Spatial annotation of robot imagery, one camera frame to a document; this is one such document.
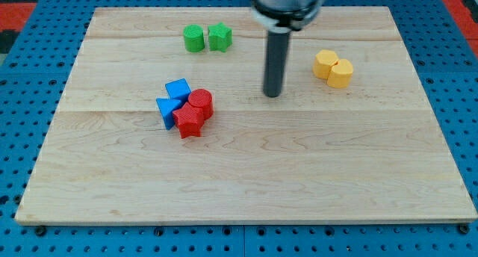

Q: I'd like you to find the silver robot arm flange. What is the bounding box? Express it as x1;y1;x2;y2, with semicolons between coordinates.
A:
251;0;325;34

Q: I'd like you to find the red cylinder block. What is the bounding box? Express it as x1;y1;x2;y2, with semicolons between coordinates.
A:
188;88;214;120

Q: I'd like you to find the red star block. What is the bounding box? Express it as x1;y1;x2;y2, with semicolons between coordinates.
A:
173;102;205;139

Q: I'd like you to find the blue cube block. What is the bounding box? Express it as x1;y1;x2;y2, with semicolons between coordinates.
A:
165;78;191;102

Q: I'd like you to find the light wooden board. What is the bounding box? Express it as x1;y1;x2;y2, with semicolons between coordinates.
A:
15;7;477;226

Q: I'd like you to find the blue triangle block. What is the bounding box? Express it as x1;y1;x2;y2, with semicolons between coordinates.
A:
156;98;183;130

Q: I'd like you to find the green star block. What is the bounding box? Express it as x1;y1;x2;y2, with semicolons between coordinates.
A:
208;22;232;52

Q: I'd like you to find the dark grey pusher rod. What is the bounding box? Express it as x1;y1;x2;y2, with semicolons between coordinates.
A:
263;31;291;98

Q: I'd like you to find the green cylinder block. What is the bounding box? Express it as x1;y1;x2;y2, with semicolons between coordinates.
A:
183;24;205;52

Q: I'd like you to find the yellow hexagon block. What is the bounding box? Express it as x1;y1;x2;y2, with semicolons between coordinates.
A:
312;49;339;79

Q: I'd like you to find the yellow heart block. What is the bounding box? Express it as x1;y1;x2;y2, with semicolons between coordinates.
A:
326;59;354;88

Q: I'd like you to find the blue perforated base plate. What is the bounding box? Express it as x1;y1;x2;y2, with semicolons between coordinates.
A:
1;0;477;256

